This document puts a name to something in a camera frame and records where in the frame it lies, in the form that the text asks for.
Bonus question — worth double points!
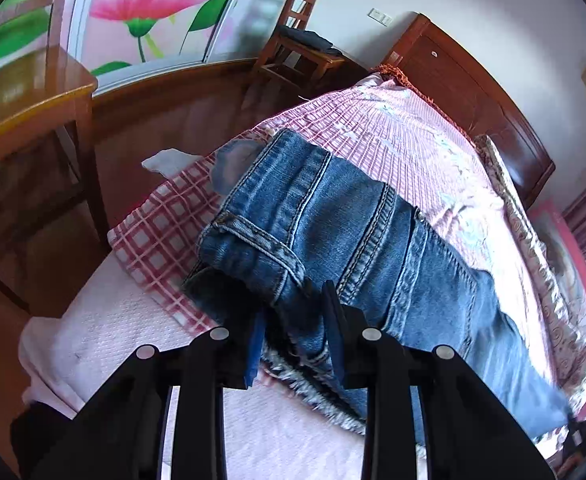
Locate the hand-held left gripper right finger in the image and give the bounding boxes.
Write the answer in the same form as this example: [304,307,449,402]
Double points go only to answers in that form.
[322,280,558,480]

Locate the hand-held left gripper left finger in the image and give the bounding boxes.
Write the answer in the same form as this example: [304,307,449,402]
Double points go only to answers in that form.
[32,309,267,480]

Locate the blue denim pants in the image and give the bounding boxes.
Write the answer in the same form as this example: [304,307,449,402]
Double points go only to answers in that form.
[183,128,574,438]

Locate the white mattress pad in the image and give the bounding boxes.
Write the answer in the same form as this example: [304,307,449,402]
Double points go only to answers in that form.
[18,252,429,480]

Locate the pink plaid bed sheet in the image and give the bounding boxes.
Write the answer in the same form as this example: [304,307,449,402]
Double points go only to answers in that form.
[108,72,556,391]

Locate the white cloth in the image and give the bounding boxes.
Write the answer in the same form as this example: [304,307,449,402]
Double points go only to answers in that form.
[142,149,200,179]

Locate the swirl patterned quilt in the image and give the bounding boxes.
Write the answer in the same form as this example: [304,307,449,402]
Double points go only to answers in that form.
[476,135,586,426]

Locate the orange fringed mat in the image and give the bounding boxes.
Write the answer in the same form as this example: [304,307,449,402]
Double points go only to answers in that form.
[380,64,474,141]

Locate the wooden bed headboard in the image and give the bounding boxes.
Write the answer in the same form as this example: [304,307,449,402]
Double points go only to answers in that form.
[380,12,556,211]

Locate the wooden chair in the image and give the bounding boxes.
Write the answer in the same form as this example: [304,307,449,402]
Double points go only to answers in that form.
[253,0,346,93]

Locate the dark cloth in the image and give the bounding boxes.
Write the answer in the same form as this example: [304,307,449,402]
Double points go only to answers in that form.
[278,26,334,53]

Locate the wooden desk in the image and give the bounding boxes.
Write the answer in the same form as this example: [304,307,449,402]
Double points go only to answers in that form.
[0,45,111,311]

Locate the floral wardrobe doors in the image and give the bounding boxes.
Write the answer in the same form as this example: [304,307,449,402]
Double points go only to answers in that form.
[0,0,344,92]

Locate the pink bed rail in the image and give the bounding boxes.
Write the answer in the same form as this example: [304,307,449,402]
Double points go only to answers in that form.
[528,200,586,411]

